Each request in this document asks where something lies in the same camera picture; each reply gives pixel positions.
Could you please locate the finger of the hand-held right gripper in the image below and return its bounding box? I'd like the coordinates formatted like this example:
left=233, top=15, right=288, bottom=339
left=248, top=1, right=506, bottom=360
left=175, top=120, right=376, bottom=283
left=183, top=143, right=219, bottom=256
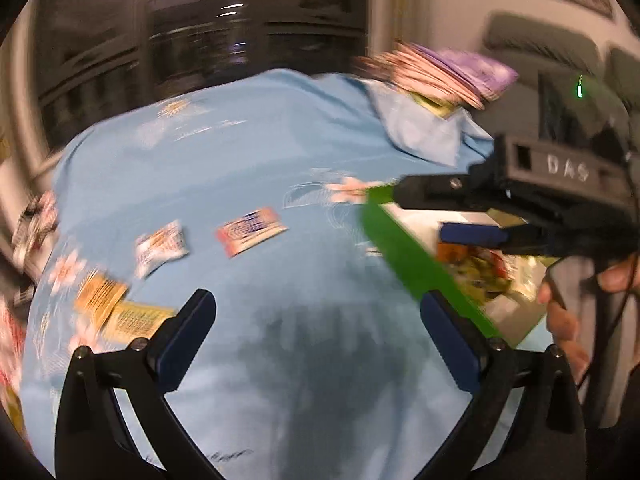
left=439, top=221, right=561, bottom=257
left=392, top=174, right=506, bottom=211

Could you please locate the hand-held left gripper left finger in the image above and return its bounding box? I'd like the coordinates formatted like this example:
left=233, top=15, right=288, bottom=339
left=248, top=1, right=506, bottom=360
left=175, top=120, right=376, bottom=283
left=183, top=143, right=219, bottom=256
left=54, top=289, right=217, bottom=480

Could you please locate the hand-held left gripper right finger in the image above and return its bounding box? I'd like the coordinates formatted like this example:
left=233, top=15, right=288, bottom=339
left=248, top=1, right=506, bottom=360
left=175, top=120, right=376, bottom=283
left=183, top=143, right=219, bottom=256
left=421, top=290, right=587, bottom=480

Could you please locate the orange snack packet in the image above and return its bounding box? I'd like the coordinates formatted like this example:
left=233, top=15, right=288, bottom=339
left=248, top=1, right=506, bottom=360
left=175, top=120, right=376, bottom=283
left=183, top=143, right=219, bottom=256
left=437, top=242, right=481, bottom=266

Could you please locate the pale green snack packet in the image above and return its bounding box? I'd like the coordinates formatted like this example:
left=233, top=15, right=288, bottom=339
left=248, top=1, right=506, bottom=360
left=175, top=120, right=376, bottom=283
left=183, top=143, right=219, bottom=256
left=450, top=257, right=516, bottom=306

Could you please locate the green cardboard box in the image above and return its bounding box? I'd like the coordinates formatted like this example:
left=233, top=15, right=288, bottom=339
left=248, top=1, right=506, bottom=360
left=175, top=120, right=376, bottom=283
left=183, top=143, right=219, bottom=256
left=361, top=183, right=561, bottom=348

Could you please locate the golden yellow snack packet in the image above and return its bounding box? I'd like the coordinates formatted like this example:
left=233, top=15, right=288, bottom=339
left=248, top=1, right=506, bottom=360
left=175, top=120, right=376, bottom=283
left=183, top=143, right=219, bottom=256
left=74, top=272, right=131, bottom=328

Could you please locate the white red-striped snack packet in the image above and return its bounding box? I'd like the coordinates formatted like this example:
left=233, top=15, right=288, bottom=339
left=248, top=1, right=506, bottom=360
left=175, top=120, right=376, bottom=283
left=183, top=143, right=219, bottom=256
left=134, top=220, right=190, bottom=281

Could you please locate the white red-ended snack packet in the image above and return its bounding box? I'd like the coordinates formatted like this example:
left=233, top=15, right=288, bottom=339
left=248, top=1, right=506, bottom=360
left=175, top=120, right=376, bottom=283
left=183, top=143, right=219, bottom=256
left=216, top=206, right=289, bottom=258

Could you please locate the person's right hand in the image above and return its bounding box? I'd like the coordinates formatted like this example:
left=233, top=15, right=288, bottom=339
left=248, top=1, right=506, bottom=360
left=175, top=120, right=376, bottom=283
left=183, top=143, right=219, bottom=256
left=537, top=255, right=640, bottom=388

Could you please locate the yellow-green snack packet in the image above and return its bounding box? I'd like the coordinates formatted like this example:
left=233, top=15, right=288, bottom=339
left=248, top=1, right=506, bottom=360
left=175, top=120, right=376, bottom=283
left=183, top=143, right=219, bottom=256
left=102, top=301, right=177, bottom=341

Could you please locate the light blue pillow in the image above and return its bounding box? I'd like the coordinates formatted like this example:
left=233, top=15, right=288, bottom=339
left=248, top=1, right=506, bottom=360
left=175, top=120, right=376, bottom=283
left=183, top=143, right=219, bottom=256
left=367, top=80, right=493, bottom=166

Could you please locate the grey sofa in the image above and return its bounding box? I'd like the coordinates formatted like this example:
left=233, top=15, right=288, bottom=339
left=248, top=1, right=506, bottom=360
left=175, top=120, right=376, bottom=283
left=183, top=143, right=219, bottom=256
left=487, top=12, right=640, bottom=111

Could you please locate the blue floral bedsheet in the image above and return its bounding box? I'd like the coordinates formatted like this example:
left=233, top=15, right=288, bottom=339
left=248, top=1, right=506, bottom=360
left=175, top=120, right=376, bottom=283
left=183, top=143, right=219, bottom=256
left=20, top=67, right=551, bottom=480

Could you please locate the white red-printed plastic bag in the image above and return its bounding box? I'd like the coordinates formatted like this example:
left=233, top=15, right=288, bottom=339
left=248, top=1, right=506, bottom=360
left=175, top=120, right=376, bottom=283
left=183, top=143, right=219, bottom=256
left=0, top=295, right=28, bottom=396

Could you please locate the dark floral cloth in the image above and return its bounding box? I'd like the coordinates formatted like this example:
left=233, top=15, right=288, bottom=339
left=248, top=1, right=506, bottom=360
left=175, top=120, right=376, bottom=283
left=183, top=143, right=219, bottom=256
left=12, top=190, right=61, bottom=266

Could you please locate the dark framed window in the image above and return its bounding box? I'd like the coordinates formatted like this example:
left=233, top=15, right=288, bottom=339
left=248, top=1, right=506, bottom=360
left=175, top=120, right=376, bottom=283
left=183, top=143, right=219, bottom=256
left=30, top=0, right=368, bottom=111

